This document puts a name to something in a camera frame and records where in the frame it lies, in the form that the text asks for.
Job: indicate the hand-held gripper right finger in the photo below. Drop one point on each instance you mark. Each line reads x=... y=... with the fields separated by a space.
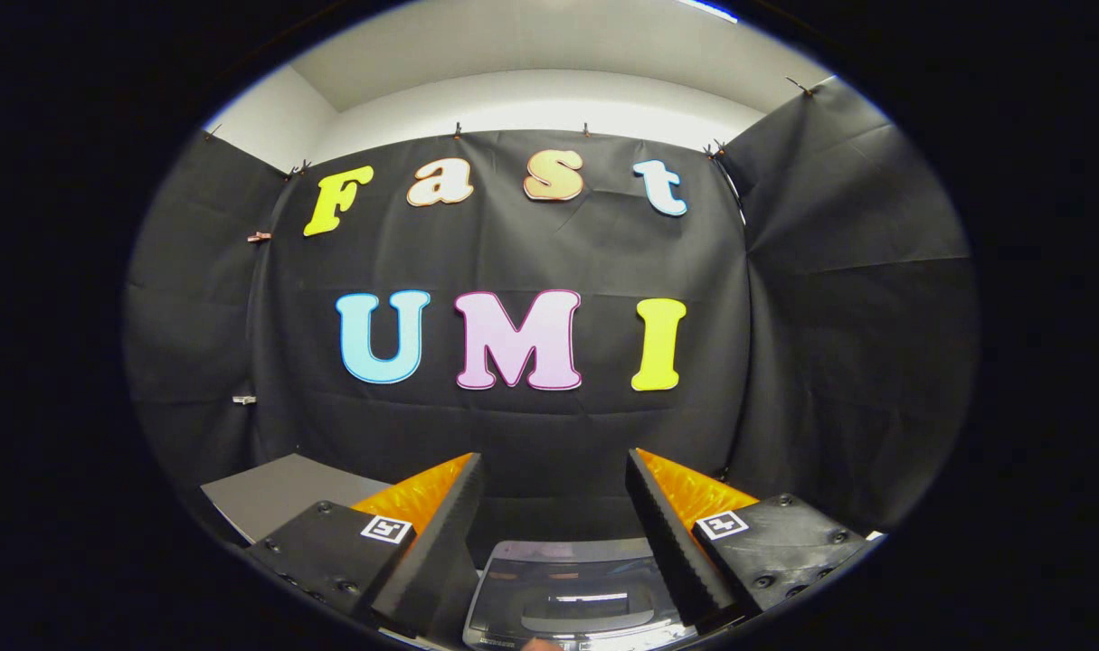
x=671 y=542

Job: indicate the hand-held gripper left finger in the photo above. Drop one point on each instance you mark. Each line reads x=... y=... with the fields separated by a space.
x=440 y=561

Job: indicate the grey washing machine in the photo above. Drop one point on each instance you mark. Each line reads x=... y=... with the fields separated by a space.
x=499 y=642

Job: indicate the black backdrop cloth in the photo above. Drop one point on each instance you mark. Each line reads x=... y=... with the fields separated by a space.
x=513 y=244

